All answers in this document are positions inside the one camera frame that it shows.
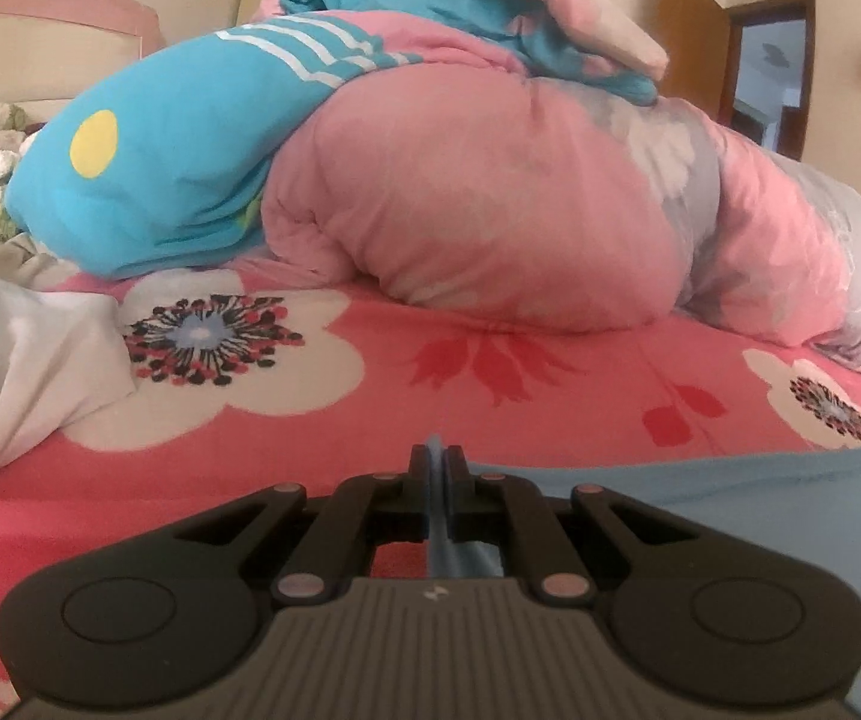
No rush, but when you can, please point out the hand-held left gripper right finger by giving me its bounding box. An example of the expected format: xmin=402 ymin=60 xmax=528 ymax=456
xmin=440 ymin=442 xmax=703 ymax=610

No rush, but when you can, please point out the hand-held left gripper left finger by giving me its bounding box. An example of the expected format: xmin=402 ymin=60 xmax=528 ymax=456
xmin=173 ymin=442 xmax=440 ymax=610

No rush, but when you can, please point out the light blue t-shirt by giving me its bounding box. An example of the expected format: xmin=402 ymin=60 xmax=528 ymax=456
xmin=370 ymin=431 xmax=861 ymax=720

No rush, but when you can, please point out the pink floral bed sheet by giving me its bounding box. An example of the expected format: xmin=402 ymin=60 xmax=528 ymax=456
xmin=0 ymin=270 xmax=861 ymax=720

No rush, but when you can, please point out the pink grey floral quilt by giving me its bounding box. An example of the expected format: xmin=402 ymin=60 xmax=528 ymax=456
xmin=246 ymin=0 xmax=861 ymax=380

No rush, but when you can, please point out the turquoise striped quilt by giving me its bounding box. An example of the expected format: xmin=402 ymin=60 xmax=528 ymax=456
xmin=6 ymin=0 xmax=660 ymax=282

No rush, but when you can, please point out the white cloth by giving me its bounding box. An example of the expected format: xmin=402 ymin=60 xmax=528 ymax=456
xmin=0 ymin=262 xmax=139 ymax=496

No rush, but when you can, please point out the beige grey cloth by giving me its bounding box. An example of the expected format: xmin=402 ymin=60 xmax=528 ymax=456
xmin=0 ymin=232 xmax=79 ymax=287

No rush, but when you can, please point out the wooden door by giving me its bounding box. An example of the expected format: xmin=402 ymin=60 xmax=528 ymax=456
xmin=659 ymin=0 xmax=735 ymax=125

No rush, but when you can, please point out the cream pink headboard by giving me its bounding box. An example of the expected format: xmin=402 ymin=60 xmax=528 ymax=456
xmin=0 ymin=0 xmax=169 ymax=128

